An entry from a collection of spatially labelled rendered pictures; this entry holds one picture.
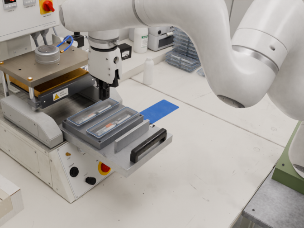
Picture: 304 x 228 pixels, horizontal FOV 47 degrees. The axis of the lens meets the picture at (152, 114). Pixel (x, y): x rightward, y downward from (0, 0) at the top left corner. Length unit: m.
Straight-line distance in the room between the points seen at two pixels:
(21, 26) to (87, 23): 0.50
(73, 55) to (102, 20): 0.45
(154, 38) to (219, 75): 1.46
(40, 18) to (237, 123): 0.93
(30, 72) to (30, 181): 0.38
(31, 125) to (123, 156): 0.32
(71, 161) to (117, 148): 0.20
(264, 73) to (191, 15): 0.16
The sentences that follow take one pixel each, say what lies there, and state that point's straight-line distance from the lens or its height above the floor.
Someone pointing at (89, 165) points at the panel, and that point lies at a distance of 1.20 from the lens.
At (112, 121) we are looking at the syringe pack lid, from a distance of 1.08.
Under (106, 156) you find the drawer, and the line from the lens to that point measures 1.01.
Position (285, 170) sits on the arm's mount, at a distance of 1.33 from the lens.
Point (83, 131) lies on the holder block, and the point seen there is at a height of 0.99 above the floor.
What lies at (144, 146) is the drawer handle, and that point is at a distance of 0.98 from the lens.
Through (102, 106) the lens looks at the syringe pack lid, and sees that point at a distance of 1.15.
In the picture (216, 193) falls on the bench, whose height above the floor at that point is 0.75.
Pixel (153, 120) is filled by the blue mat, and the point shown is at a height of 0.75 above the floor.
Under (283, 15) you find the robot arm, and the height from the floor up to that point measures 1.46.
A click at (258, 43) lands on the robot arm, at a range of 0.62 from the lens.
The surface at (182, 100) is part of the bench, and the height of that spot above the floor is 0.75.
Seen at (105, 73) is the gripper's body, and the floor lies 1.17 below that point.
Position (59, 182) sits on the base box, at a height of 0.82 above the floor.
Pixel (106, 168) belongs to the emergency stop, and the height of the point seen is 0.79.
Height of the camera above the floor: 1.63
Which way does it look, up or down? 34 degrees down
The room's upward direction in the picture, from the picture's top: 5 degrees clockwise
